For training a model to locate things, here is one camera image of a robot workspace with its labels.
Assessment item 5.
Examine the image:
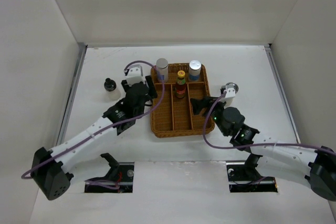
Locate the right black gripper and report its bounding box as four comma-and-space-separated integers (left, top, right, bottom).
191, 95, 230, 137

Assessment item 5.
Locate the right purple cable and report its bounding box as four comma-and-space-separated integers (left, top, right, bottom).
202, 92, 336, 155

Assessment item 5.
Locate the purple cable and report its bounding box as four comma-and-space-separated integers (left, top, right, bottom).
20, 60, 165, 180
202, 92, 336, 155

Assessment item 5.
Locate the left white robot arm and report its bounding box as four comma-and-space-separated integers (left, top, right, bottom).
29, 76, 158, 200

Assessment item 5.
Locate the brown wicker divided basket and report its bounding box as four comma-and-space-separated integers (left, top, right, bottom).
151, 63, 210, 138

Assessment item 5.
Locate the red sauce bottle yellow cap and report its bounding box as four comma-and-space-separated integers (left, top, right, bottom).
175, 70, 186, 98

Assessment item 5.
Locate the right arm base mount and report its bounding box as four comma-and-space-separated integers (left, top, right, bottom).
226, 154, 278, 193

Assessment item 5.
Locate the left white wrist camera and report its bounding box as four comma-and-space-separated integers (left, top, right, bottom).
124, 65, 145, 86

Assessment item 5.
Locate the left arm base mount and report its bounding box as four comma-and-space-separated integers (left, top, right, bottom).
84, 153, 135, 194

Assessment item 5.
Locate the black-cap white sauce bottle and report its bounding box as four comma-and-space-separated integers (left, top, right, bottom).
104, 78, 121, 101

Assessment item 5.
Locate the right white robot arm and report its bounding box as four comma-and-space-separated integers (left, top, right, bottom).
190, 97, 335, 201

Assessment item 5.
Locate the silver-lid salt shaker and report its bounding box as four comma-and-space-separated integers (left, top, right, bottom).
156, 58, 169, 82
188, 60, 202, 82

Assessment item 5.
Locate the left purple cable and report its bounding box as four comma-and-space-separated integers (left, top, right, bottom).
20, 60, 165, 180

